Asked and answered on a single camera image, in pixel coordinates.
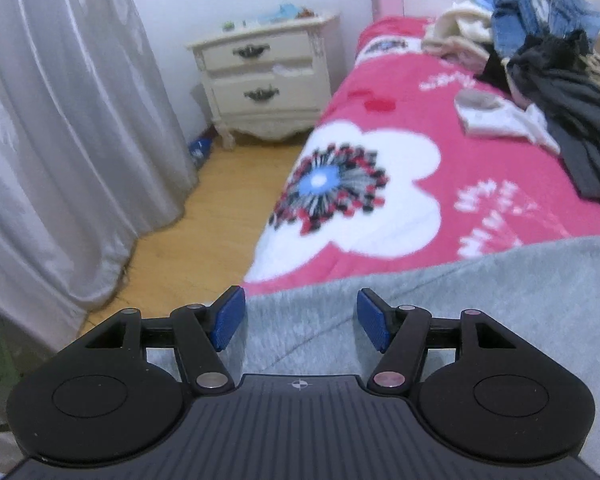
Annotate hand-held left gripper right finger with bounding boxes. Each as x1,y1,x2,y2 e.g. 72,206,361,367
355,287,520,397

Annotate blue denim jeans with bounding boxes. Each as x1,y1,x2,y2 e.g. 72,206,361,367
490,0,600,57

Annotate dark grey pants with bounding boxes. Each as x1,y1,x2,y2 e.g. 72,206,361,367
510,67,600,202

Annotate blue plastic bag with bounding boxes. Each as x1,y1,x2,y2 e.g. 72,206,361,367
188,135,214,170

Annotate black garment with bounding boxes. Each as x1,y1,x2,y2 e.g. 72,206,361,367
479,29,593,98

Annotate grey hoodie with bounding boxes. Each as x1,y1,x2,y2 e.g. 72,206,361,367
225,234,600,480

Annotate cream fleece garment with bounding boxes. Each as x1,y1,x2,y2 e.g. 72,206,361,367
421,1,497,59

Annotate white garment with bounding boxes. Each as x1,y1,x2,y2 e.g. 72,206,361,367
454,88,562,157

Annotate cream nightstand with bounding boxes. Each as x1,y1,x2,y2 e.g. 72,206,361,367
186,10,342,151

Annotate blue paper cutout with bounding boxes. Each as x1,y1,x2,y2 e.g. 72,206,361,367
257,2,302,24

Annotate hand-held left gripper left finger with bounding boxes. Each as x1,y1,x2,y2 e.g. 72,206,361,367
82,285,247,397

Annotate pink floral bed blanket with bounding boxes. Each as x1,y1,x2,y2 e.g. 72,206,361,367
241,14,600,297

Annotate silver grey curtain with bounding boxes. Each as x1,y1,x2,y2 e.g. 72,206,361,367
0,0,202,353

